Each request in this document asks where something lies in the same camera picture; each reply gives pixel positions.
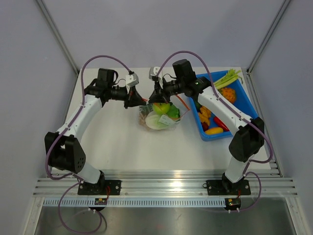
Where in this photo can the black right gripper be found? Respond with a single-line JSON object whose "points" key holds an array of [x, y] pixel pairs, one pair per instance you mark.
{"points": [[160, 95]]}

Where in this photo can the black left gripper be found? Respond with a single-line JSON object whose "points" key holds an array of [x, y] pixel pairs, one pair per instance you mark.
{"points": [[132, 98]]}

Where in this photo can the green apple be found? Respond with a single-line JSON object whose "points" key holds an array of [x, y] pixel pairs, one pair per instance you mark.
{"points": [[161, 108]]}

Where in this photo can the clear zip bag orange zipper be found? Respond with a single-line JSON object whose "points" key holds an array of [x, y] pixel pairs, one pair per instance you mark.
{"points": [[179, 103]]}

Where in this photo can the longan bunch with leaves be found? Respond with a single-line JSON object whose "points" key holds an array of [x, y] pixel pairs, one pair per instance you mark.
{"points": [[142, 116]]}

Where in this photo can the napa cabbage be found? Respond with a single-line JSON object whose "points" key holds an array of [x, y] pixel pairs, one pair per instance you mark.
{"points": [[163, 122]]}

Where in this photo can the green scallion bunch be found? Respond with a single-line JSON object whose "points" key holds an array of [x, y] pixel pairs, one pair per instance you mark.
{"points": [[146, 109]]}

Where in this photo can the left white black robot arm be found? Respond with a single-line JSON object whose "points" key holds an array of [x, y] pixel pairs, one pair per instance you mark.
{"points": [[63, 148]]}

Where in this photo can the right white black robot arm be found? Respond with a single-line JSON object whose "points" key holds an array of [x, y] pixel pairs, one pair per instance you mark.
{"points": [[247, 132]]}

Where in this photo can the dark green cucumber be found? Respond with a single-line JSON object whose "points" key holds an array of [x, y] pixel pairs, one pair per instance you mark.
{"points": [[197, 105]]}

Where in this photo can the orange ginger root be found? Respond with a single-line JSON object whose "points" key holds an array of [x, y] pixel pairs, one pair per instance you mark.
{"points": [[204, 115]]}

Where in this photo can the yellow orange pineapple piece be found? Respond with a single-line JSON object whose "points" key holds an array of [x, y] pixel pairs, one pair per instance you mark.
{"points": [[229, 94]]}

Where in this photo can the light green leafy vegetable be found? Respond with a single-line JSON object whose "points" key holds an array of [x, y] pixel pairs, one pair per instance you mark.
{"points": [[231, 76]]}

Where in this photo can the dark purple fruit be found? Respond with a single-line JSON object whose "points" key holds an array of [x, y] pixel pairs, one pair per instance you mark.
{"points": [[205, 126]]}

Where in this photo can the red chili pepper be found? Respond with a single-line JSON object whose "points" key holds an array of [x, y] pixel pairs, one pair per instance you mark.
{"points": [[220, 124]]}

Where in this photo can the yellow mango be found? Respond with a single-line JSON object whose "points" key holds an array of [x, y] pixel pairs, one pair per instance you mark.
{"points": [[214, 131]]}

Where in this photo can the blue plastic bin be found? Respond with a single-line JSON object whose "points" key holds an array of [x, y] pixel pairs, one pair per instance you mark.
{"points": [[242, 103]]}

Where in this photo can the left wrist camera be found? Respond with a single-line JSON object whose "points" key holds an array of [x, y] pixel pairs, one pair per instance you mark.
{"points": [[131, 80]]}

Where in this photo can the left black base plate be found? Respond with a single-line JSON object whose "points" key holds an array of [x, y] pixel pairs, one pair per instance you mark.
{"points": [[110, 187]]}

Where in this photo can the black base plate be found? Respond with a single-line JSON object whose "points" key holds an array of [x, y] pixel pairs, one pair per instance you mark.
{"points": [[215, 188], [110, 187]]}

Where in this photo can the aluminium rail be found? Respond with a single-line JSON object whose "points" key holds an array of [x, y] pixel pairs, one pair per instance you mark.
{"points": [[172, 184]]}

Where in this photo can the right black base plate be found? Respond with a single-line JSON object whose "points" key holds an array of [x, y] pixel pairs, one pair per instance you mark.
{"points": [[215, 188]]}

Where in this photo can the white slotted cable duct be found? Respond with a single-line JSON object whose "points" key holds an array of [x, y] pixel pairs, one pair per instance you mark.
{"points": [[137, 202]]}

